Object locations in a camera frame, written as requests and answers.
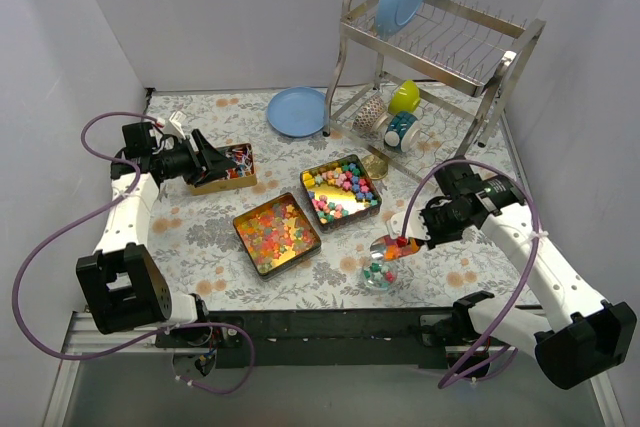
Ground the tin of gummy candies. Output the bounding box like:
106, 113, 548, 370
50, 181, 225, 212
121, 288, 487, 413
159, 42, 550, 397
233, 192, 322, 281

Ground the tin of star candies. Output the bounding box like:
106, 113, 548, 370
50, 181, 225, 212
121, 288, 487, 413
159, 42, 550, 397
299, 154, 382, 233

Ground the metal scoop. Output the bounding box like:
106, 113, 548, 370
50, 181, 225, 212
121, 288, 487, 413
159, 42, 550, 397
369, 235, 425, 262

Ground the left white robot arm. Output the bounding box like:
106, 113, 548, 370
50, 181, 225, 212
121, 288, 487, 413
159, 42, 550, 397
76, 121, 236, 347

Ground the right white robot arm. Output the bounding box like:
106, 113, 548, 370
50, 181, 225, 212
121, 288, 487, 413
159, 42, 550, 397
415, 158, 637, 389

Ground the tin of wrapped candies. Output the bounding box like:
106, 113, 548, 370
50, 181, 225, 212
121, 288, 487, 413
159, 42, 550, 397
188, 143, 257, 196

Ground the teal white mug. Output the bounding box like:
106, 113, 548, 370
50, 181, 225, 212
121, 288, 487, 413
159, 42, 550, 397
383, 111, 420, 153

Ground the blue plate on table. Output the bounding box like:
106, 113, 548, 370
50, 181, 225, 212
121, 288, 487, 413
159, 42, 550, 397
266, 87, 325, 138

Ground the gold round tin lid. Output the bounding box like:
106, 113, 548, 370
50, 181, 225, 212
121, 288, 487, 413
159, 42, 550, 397
361, 154, 388, 180

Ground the clear glass bowl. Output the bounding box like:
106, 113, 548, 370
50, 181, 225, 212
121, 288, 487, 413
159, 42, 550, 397
362, 260, 398, 291

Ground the steel dish rack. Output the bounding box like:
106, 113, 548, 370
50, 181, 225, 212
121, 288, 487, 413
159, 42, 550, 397
323, 0, 546, 181

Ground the yellow-green bowl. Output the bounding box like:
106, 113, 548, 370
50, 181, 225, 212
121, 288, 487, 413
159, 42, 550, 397
388, 80, 421, 115

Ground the patterned ceramic cup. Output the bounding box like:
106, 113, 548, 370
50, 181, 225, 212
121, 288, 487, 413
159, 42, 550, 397
352, 94, 388, 133

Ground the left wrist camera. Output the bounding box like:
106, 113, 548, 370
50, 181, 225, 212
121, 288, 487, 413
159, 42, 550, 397
155, 111, 186, 140

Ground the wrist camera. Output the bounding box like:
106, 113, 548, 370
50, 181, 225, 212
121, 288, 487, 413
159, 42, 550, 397
155, 111, 186, 140
386, 208, 431, 243

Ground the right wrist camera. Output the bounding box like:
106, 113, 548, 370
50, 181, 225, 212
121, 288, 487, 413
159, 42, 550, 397
386, 208, 431, 243

